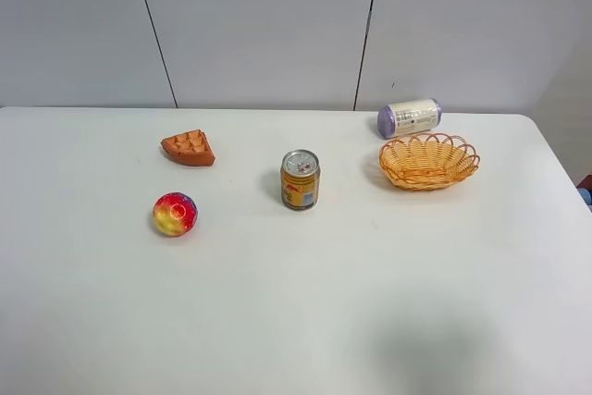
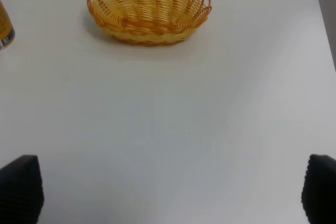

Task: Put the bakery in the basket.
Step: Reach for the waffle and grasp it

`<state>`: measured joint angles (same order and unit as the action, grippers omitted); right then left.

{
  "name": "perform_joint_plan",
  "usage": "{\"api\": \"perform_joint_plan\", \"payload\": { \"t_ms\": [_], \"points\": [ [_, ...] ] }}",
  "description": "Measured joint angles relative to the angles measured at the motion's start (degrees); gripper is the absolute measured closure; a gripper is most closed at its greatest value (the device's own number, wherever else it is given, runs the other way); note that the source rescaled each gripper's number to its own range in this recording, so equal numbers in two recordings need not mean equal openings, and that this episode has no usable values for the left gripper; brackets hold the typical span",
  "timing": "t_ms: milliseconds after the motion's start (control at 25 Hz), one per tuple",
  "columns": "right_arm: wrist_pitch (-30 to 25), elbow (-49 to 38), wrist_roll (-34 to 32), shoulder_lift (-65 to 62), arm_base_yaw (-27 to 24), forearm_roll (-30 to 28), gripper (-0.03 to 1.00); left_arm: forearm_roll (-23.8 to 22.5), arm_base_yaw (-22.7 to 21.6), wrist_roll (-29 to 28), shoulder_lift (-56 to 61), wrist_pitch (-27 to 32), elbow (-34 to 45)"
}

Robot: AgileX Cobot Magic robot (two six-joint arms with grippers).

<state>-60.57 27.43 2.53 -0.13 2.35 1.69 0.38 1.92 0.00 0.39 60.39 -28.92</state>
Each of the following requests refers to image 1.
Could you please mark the orange waffle slice toy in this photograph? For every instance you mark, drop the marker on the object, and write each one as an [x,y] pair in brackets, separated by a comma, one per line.
[189,148]

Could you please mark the orange woven basket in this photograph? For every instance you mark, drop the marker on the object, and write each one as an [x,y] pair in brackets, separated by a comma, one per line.
[428,161]

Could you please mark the gold drink can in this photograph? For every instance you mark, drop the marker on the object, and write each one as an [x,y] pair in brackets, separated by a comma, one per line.
[300,179]

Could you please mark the red yellow textured ball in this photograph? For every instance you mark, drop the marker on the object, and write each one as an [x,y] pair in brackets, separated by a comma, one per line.
[174,214]

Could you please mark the purple white bag roll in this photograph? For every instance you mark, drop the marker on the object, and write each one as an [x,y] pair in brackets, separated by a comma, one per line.
[408,118]

